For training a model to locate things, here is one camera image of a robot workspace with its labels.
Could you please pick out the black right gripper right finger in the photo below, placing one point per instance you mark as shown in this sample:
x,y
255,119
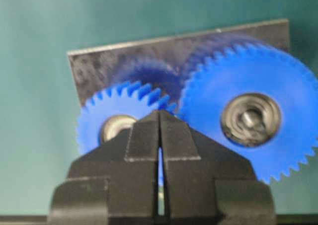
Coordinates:
x,y
207,183

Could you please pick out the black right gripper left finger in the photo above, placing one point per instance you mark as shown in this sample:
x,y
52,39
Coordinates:
x,y
91,201

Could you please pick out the small blue gear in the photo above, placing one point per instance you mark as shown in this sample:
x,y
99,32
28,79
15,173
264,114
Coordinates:
x,y
118,132

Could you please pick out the steel shaft under large gear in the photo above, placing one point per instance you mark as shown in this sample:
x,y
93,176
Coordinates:
x,y
252,120

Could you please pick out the large blue gear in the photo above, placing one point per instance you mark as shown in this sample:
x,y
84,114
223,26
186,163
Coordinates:
x,y
256,100

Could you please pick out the grey metal base plate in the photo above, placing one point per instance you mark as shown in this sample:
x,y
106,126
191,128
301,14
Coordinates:
x,y
166,62

